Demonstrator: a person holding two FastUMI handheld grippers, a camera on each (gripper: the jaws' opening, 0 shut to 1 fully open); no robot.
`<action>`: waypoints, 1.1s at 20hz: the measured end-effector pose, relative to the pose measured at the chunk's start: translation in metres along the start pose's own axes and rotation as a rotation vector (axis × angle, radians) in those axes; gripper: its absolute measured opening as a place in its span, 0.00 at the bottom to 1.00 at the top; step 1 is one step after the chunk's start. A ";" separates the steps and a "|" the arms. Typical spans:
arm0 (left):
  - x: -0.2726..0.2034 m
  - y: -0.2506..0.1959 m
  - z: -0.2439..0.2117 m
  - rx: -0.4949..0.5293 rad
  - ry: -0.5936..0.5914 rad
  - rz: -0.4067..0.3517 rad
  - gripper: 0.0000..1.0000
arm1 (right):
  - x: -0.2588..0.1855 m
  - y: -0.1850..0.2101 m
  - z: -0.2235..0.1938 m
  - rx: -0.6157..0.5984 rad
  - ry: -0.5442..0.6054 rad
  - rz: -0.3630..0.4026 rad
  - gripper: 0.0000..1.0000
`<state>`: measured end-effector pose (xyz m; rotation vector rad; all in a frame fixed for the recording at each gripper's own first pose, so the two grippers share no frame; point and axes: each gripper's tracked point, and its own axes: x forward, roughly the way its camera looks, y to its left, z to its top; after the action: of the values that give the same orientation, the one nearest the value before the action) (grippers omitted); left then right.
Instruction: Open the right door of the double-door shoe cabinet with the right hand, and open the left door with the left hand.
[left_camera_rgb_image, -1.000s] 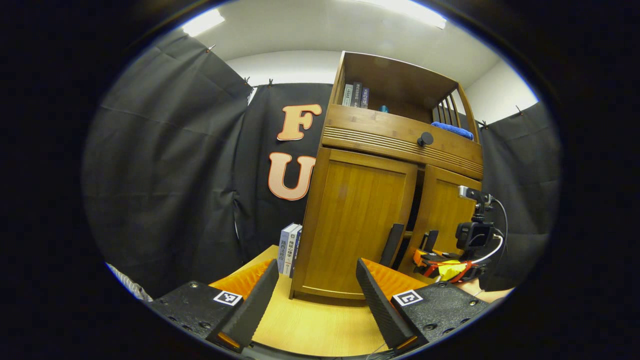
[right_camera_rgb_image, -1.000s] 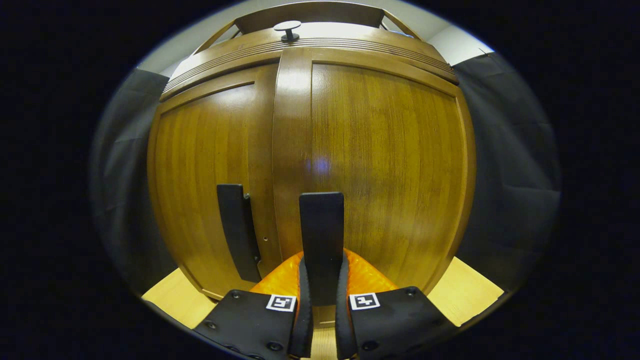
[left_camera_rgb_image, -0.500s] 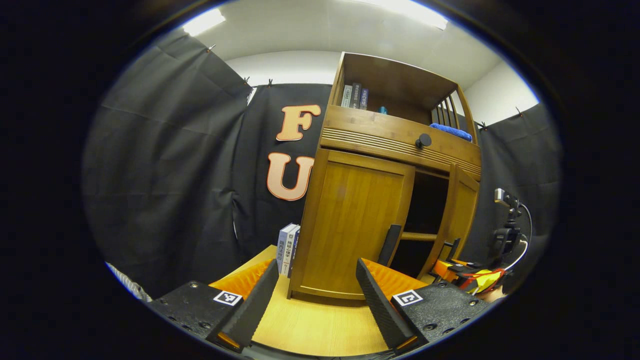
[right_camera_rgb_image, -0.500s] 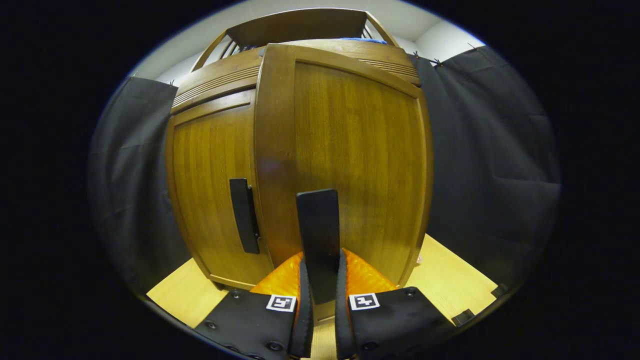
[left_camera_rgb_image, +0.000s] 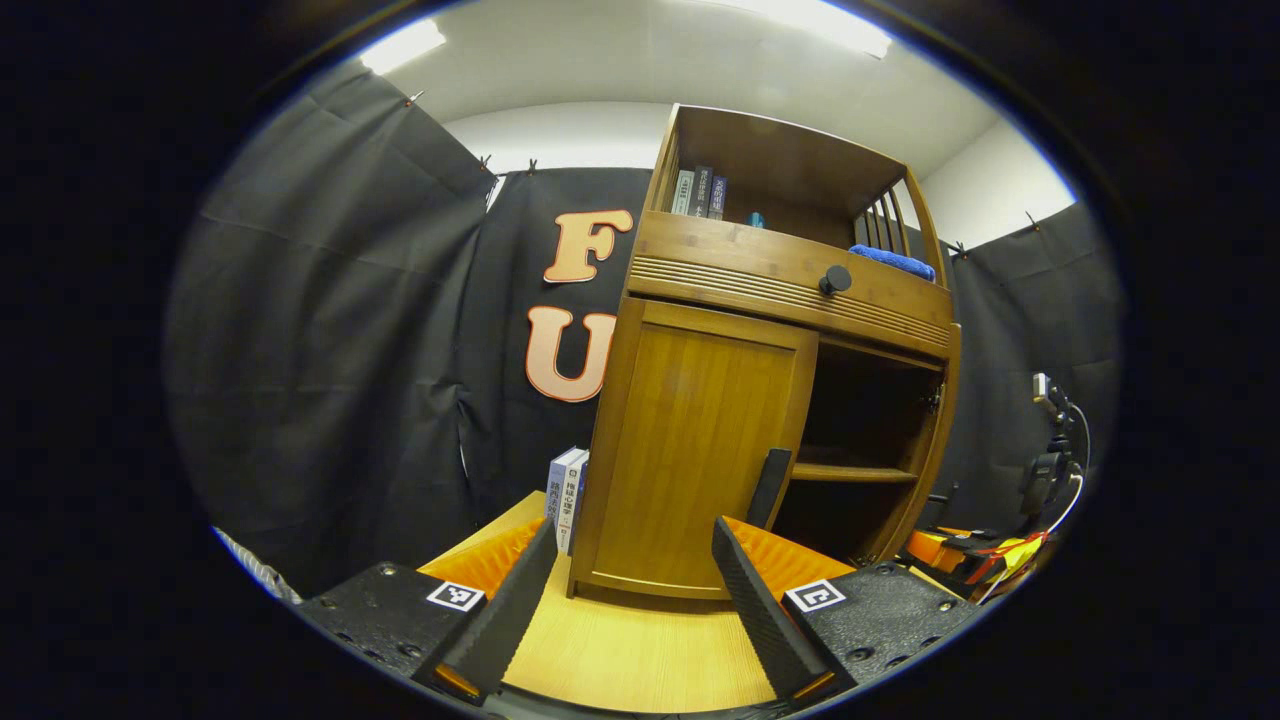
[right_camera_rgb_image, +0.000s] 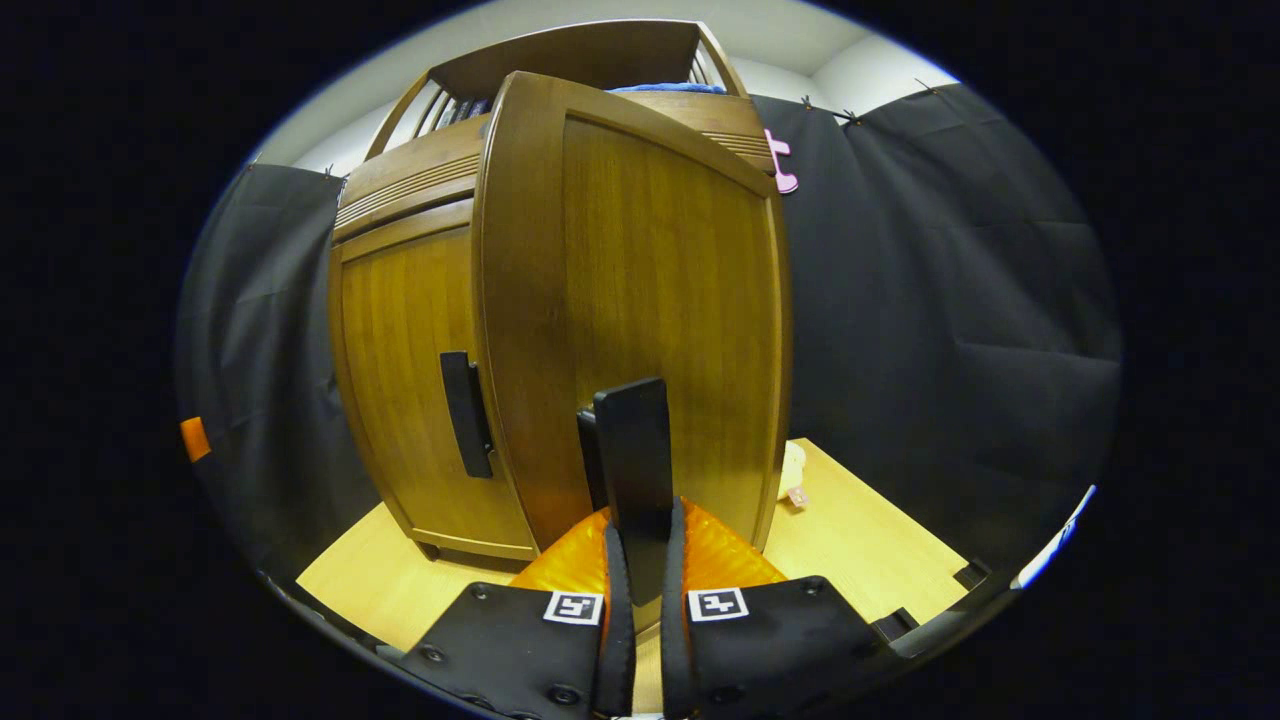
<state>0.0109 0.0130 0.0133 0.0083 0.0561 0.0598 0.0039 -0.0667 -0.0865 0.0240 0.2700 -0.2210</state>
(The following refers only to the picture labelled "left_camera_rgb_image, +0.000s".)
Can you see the wooden ribbed drawer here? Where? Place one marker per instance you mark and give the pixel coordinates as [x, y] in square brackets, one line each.
[740, 260]

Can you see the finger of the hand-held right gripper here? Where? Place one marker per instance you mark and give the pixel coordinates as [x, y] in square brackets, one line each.
[935, 550]

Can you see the wooden inner shelf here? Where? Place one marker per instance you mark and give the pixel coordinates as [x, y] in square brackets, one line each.
[850, 473]

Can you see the wooden double-door shoe cabinet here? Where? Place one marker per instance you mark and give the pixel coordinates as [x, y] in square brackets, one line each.
[780, 160]

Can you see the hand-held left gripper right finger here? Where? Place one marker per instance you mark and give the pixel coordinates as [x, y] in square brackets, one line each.
[765, 620]

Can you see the striped grey cloth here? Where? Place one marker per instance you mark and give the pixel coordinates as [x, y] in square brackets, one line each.
[260, 572]

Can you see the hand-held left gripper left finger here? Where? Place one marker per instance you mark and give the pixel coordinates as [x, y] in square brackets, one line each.
[510, 620]

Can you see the black backdrop cloth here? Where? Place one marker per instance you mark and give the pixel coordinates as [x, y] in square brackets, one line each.
[330, 350]

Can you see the folded blue towel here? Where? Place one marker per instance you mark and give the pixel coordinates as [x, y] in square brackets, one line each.
[895, 262]

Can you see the round black drawer knob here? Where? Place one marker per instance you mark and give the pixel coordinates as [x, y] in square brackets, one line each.
[835, 280]

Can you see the dark blue book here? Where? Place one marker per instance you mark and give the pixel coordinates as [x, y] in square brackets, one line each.
[717, 198]

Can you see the wooden cabinet door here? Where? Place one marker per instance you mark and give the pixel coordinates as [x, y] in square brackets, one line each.
[928, 470]
[690, 440]

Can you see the white and blue book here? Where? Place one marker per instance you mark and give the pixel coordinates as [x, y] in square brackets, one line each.
[568, 495]

